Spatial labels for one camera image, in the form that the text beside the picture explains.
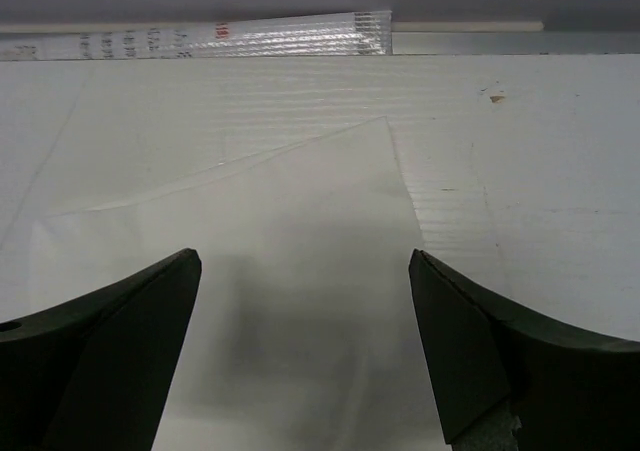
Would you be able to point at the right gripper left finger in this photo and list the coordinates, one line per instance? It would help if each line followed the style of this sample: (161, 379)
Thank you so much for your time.
(94, 373)

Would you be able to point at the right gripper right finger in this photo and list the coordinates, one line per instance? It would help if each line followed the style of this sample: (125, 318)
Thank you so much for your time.
(506, 377)

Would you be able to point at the white Coca-Cola print t-shirt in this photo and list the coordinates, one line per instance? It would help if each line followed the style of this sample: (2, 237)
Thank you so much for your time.
(303, 335)

